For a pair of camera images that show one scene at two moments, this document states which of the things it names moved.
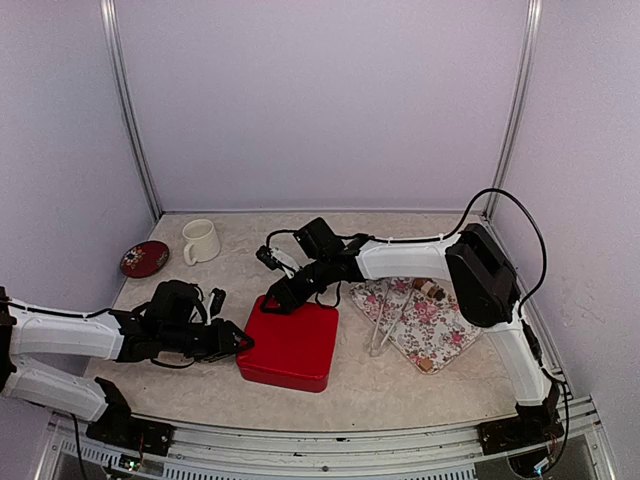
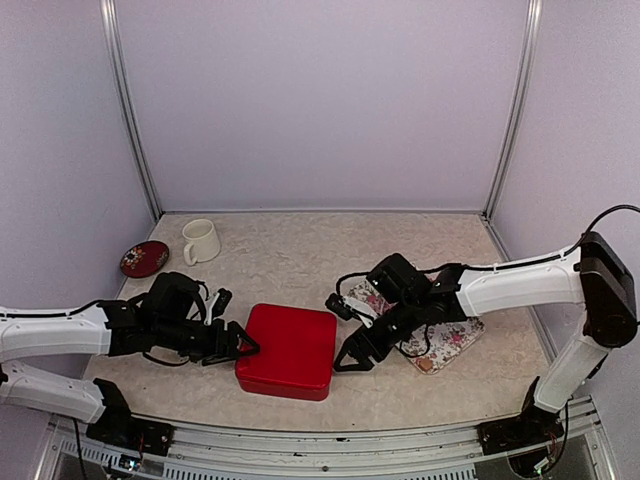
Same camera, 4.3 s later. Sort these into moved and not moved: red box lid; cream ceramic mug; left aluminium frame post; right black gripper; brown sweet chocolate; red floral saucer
Moved: right black gripper; red box lid
Not moved: red floral saucer; brown sweet chocolate; left aluminium frame post; cream ceramic mug
